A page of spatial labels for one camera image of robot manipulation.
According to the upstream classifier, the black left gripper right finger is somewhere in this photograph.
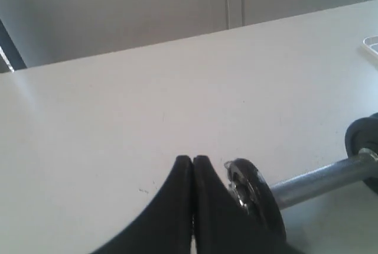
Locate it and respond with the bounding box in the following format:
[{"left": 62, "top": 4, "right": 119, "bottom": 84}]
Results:
[{"left": 193, "top": 155, "right": 298, "bottom": 253}]

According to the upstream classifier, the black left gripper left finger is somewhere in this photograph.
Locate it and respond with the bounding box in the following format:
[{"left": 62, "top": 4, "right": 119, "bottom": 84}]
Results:
[{"left": 94, "top": 155, "right": 193, "bottom": 253}]

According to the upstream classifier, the chrome dumbbell bar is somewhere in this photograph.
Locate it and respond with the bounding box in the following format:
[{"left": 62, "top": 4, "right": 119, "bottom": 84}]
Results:
[{"left": 230, "top": 147, "right": 378, "bottom": 210}]

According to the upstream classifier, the black left weight plate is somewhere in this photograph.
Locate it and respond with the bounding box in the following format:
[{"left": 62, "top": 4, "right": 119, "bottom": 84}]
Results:
[{"left": 224, "top": 158, "right": 287, "bottom": 240}]

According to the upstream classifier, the black weight plate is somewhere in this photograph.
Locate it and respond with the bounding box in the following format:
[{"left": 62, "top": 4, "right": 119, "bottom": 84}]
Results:
[
  {"left": 344, "top": 113, "right": 377, "bottom": 193},
  {"left": 224, "top": 158, "right": 287, "bottom": 240}
]

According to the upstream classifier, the black right weight plate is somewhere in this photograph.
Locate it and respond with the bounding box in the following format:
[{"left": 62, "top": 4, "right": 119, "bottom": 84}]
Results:
[{"left": 344, "top": 113, "right": 377, "bottom": 193}]

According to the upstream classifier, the white plastic tray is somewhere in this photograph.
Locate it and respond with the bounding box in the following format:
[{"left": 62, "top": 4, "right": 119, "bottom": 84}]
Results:
[{"left": 359, "top": 35, "right": 378, "bottom": 60}]

